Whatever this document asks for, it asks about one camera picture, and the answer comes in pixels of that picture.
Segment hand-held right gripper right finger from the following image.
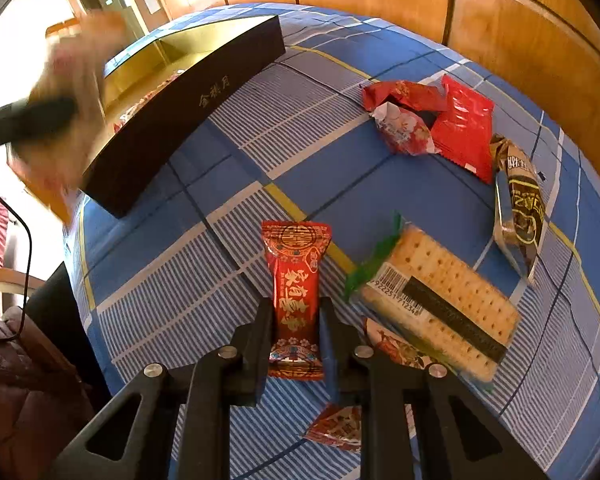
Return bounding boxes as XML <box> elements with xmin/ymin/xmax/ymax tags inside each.
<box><xmin>320</xmin><ymin>296</ymin><xmax>548</xmax><ymax>480</ymax></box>

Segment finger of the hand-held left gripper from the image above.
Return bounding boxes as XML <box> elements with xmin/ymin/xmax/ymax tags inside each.
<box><xmin>0</xmin><ymin>96</ymin><xmax>79</xmax><ymax>150</ymax></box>

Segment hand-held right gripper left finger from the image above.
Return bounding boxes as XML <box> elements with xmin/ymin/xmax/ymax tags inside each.
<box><xmin>50</xmin><ymin>297</ymin><xmax>274</xmax><ymax>480</ymax></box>

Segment red gold-print snack packet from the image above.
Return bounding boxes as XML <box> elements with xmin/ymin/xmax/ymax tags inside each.
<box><xmin>261</xmin><ymin>220</ymin><xmax>331</xmax><ymax>381</ymax></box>

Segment orange snack packet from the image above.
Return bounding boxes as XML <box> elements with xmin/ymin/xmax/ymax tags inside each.
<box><xmin>5</xmin><ymin>10</ymin><xmax>131</xmax><ymax>223</ymax></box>

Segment clear cracker packet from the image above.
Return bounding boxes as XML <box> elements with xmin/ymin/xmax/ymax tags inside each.
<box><xmin>344</xmin><ymin>212</ymin><xmax>521</xmax><ymax>392</ymax></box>

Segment dark gift box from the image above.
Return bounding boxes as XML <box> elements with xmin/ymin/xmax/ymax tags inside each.
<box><xmin>80</xmin><ymin>14</ymin><xmax>286</xmax><ymax>219</ymax></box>

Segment red floral flat snack packet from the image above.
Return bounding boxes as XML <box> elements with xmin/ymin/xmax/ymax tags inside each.
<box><xmin>362</xmin><ymin>316</ymin><xmax>438</xmax><ymax>373</ymax></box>

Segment small red patterned snack packet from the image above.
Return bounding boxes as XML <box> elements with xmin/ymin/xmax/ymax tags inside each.
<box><xmin>302</xmin><ymin>402</ymin><xmax>416</xmax><ymax>453</ymax></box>

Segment red snack packets in box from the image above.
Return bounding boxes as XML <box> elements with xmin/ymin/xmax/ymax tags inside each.
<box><xmin>114</xmin><ymin>72</ymin><xmax>186</xmax><ymax>131</ymax></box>

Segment wooden chair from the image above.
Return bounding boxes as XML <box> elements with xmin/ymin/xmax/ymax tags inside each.
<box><xmin>0</xmin><ymin>269</ymin><xmax>46</xmax><ymax>321</ymax></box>

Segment blue plaid bed sheet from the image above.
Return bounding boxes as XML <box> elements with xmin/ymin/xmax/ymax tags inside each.
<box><xmin>62</xmin><ymin>4</ymin><xmax>600</xmax><ymax>480</ymax></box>

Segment white red floral snack packet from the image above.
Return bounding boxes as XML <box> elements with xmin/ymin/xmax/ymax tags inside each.
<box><xmin>370</xmin><ymin>102</ymin><xmax>442</xmax><ymax>157</ymax></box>

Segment brown quilted jacket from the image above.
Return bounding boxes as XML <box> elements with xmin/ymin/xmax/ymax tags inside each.
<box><xmin>0</xmin><ymin>305</ymin><xmax>98</xmax><ymax>480</ymax></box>

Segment brown snack packet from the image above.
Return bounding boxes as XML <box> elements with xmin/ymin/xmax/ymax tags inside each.
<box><xmin>490</xmin><ymin>134</ymin><xmax>548</xmax><ymax>288</ymax></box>

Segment plain red snack packet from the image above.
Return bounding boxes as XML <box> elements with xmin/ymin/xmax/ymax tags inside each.
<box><xmin>430</xmin><ymin>74</ymin><xmax>496</xmax><ymax>181</ymax></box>

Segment dark red crumpled snack packet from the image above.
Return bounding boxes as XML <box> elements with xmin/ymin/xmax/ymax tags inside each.
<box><xmin>362</xmin><ymin>80</ymin><xmax>448</xmax><ymax>113</ymax></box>

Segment black cable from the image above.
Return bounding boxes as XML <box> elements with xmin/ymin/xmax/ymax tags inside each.
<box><xmin>0</xmin><ymin>125</ymin><xmax>33</xmax><ymax>345</ymax></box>

